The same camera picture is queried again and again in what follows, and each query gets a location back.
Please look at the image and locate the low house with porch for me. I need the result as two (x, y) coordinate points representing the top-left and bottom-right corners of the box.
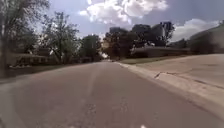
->
(6, 47), (58, 67)

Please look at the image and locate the grass lawn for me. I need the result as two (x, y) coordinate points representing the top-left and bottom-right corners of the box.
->
(118, 54), (190, 65)

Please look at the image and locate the tall thin tree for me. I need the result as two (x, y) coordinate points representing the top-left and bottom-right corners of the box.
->
(40, 11), (82, 65)

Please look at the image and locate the dark round tree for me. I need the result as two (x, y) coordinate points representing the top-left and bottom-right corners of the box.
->
(79, 33), (104, 63)

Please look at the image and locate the pale concrete driveway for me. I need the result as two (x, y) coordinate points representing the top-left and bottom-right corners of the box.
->
(135, 53), (224, 90)

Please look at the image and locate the long low building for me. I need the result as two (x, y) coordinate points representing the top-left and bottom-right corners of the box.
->
(130, 45), (192, 59)

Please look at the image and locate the row of dark trees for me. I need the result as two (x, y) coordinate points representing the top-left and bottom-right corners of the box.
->
(102, 21), (177, 61)

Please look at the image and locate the grey asphalt road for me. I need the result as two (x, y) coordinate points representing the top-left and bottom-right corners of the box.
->
(0, 60), (224, 128)

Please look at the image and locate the large tree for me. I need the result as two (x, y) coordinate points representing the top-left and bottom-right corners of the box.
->
(0, 0), (51, 78)

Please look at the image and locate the shaded grass strip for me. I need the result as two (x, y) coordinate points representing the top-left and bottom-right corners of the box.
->
(0, 62), (88, 80)

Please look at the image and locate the pale concrete kerb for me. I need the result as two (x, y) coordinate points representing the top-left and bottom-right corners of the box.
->
(114, 61), (224, 118)

